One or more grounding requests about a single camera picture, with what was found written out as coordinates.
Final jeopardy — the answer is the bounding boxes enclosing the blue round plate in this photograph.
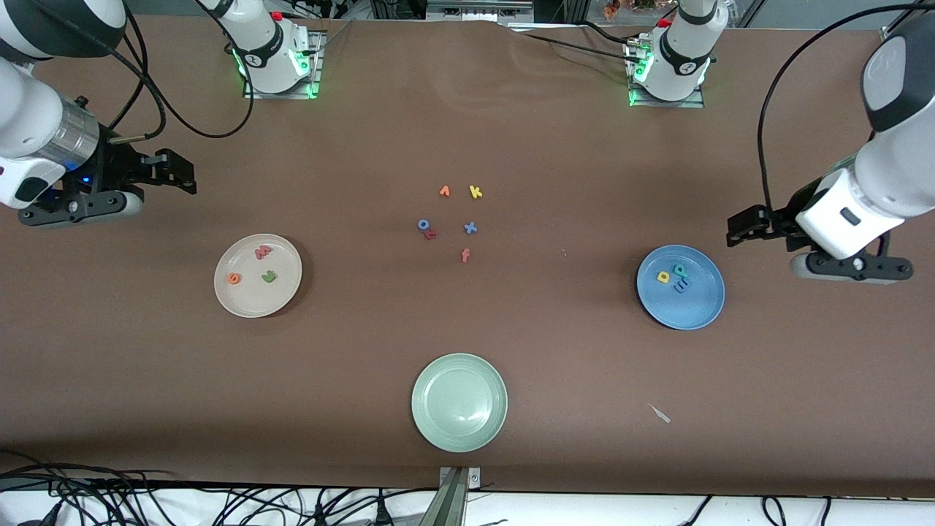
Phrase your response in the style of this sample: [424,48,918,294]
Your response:
[636,244,726,331]

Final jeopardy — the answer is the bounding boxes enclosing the beige round plate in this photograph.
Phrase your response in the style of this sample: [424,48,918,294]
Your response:
[213,233,303,319]

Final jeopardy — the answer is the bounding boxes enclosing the pink artificial flowers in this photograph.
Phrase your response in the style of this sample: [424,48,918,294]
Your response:
[603,0,662,19]

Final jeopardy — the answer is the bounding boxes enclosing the brown paper table cover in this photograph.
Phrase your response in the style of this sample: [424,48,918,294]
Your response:
[0,11,935,498]

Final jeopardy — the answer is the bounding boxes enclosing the green round plate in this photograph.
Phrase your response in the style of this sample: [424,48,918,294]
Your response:
[411,353,508,454]

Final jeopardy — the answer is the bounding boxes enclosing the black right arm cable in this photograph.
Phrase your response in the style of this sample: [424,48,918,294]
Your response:
[29,0,254,143]

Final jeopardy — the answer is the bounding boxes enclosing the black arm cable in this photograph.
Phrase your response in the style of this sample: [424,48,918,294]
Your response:
[758,2,935,213]
[29,0,254,143]

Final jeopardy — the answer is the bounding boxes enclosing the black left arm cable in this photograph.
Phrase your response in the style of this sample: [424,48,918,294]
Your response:
[758,2,935,213]

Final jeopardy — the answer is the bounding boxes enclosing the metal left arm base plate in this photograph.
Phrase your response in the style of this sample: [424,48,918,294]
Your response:
[627,37,706,109]

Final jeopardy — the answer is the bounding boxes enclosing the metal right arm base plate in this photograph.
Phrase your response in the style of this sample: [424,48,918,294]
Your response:
[243,29,324,100]

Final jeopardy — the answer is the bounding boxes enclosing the black base power cable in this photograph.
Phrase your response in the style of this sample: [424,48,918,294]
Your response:
[522,29,647,66]

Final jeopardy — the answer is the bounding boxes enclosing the black cable tangle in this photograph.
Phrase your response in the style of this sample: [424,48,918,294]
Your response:
[0,447,439,526]

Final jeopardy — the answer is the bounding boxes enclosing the aluminium frame structure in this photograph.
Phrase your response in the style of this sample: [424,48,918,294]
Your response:
[369,0,585,23]

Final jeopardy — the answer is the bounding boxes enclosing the metal camera stand bracket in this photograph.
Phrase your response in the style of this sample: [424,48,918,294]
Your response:
[438,466,481,526]

